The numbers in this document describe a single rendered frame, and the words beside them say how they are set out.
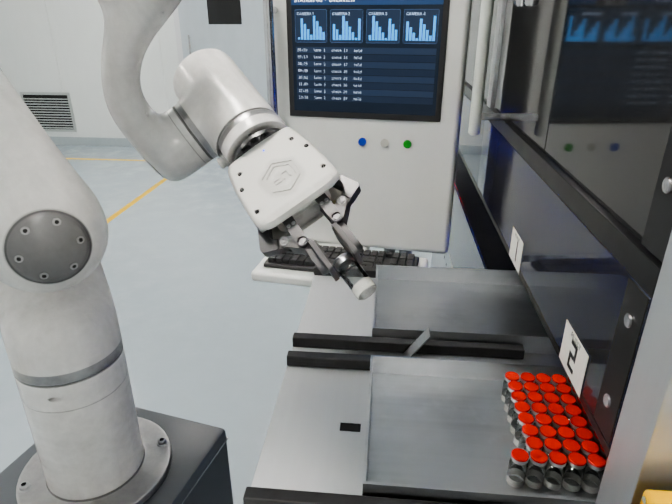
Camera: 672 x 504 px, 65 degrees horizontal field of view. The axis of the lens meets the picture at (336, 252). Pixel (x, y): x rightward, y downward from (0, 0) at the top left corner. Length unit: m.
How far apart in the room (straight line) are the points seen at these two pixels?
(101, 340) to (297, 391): 0.33
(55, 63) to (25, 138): 6.50
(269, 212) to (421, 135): 0.92
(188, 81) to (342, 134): 0.82
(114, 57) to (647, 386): 0.60
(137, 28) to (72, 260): 0.24
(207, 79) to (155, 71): 5.87
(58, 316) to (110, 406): 0.13
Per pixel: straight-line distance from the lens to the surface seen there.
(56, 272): 0.55
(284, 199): 0.54
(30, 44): 7.18
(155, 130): 0.63
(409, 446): 0.77
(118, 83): 0.61
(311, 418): 0.81
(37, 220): 0.54
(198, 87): 0.66
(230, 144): 0.59
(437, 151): 1.42
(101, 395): 0.69
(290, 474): 0.74
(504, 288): 1.19
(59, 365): 0.66
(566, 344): 0.77
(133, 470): 0.79
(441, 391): 0.87
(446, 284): 1.18
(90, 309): 0.66
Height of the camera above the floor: 1.42
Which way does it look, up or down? 24 degrees down
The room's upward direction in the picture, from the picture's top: straight up
